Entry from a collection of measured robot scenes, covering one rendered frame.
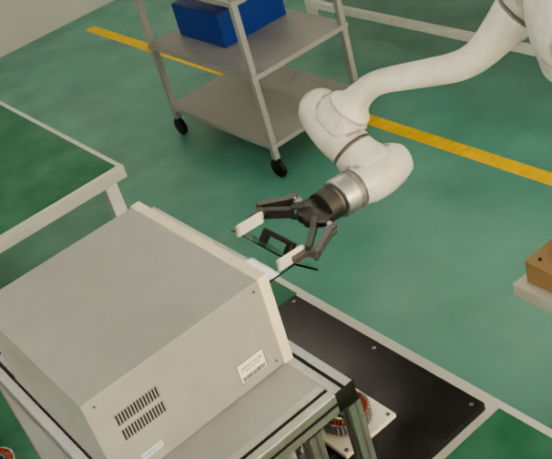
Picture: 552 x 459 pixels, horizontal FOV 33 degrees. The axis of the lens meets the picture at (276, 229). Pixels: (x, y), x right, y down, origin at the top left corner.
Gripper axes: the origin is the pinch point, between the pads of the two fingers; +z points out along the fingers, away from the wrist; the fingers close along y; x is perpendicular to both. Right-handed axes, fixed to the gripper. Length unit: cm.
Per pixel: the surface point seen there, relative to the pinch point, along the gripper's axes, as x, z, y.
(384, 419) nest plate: -34.5, -6.6, -31.0
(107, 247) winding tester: 7.9, 27.0, 13.8
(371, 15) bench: -150, -245, 222
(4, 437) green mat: -58, 56, 38
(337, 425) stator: -32.7, 3.0, -26.4
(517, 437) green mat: -31, -22, -54
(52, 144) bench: -88, -24, 170
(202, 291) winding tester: 15.2, 23.1, -14.1
